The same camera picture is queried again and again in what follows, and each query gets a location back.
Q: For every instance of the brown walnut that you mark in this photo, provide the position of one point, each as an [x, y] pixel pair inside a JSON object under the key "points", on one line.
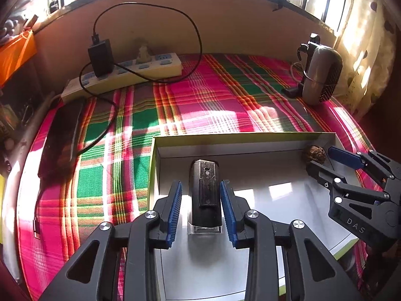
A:
{"points": [[313, 153]]}

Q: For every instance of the cream spotted curtain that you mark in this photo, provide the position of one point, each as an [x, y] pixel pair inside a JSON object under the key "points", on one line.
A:
{"points": [[366, 37]]}

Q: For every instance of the black heater plug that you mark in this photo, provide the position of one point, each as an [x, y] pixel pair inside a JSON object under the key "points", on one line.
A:
{"points": [[291, 92]]}

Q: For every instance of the black power bank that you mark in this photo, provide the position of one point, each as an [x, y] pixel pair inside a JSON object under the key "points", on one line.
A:
{"points": [[62, 134]]}

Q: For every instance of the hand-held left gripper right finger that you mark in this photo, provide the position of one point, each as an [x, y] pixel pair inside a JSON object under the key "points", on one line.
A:
{"points": [[227, 213]]}

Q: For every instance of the black bike light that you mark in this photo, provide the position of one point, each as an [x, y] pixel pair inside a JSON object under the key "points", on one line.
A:
{"points": [[205, 194]]}

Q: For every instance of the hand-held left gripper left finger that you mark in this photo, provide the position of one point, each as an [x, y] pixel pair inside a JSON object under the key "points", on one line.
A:
{"points": [[176, 207]]}

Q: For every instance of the grey portable heater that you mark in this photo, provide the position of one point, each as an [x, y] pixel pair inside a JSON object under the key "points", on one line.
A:
{"points": [[321, 75]]}

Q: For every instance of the black charger adapter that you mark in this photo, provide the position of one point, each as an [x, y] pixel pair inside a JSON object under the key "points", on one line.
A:
{"points": [[101, 58]]}

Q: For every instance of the plaid blanket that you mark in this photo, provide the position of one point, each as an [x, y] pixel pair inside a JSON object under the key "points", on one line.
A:
{"points": [[219, 100]]}

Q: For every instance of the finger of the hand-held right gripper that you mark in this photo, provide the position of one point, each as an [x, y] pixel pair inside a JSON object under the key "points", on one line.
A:
{"points": [[322, 174], [344, 158]]}

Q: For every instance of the shallow cardboard box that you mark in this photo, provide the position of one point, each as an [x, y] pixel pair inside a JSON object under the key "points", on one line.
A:
{"points": [[282, 225]]}

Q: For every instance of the cream power strip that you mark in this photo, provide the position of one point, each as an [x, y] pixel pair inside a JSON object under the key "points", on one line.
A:
{"points": [[163, 66]]}

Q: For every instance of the yellow box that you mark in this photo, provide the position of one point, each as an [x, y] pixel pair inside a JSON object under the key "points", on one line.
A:
{"points": [[2, 210]]}

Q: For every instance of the orange box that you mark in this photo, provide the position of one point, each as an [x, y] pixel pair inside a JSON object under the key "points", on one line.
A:
{"points": [[15, 55]]}

